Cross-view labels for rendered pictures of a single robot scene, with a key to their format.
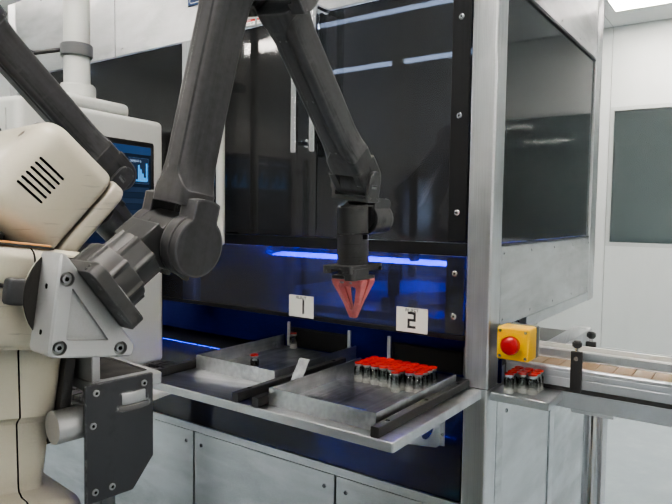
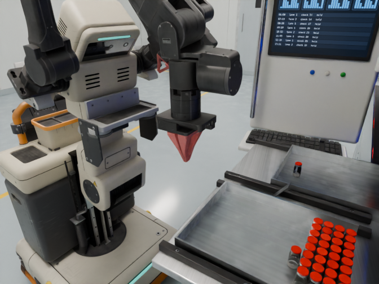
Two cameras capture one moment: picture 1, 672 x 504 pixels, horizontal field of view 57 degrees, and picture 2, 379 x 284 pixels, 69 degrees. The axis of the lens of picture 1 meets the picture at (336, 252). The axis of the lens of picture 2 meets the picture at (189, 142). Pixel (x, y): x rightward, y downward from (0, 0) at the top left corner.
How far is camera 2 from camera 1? 1.22 m
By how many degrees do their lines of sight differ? 85
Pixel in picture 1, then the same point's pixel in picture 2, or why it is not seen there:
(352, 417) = (186, 229)
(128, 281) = (23, 79)
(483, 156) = not seen: outside the picture
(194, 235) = (30, 63)
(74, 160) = (67, 18)
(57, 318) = not seen: hidden behind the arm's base
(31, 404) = (84, 117)
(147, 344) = (342, 129)
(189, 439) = not seen: hidden behind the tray
